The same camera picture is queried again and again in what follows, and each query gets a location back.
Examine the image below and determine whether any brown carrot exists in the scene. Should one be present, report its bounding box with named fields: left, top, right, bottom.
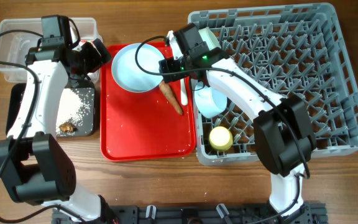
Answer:
left=158, top=80, right=183, bottom=115

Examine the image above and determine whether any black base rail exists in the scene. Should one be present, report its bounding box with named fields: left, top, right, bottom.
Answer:
left=51, top=202, right=328, bottom=224

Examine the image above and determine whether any red plastic tray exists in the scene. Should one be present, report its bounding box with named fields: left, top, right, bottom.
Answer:
left=99, top=41, right=197, bottom=162

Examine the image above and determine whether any black waste bin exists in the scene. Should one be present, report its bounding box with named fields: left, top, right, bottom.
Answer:
left=6, top=83, right=98, bottom=138

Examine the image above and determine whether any small light blue bowl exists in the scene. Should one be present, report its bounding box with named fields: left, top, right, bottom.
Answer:
left=195, top=82, right=227, bottom=118

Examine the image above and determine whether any light blue plate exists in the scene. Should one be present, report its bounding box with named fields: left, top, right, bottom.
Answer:
left=111, top=43, right=164, bottom=93

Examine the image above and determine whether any brown food scrap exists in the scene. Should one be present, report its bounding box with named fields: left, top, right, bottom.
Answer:
left=58, top=122, right=76, bottom=133

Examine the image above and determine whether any clear plastic bin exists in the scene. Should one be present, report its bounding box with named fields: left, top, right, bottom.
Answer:
left=0, top=17, right=102, bottom=83

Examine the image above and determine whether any white plastic spoon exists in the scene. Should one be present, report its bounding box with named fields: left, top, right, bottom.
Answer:
left=180, top=78, right=188, bottom=106

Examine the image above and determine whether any grey dishwasher rack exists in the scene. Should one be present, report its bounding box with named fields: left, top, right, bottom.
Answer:
left=188, top=3, right=358, bottom=158

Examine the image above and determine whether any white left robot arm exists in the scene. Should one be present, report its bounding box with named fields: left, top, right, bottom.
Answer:
left=0, top=15, right=119, bottom=223

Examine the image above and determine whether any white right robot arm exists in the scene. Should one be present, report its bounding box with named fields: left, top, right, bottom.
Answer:
left=159, top=23, right=316, bottom=222

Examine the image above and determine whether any yellow plastic cup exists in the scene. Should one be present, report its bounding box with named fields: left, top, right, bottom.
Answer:
left=208, top=126, right=234, bottom=152

